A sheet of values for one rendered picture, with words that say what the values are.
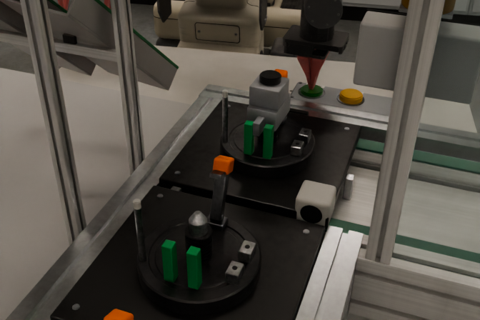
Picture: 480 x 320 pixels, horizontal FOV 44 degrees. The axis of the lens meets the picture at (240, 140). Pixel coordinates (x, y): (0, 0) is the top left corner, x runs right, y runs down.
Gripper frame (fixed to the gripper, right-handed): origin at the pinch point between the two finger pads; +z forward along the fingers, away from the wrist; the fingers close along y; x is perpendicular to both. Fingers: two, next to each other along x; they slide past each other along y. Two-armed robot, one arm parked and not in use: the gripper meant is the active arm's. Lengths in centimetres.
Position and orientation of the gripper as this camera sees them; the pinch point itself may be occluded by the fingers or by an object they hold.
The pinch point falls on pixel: (312, 83)
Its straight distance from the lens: 105.5
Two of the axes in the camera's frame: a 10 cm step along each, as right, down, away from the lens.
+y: 9.4, 1.9, -2.8
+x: 3.4, -5.1, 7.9
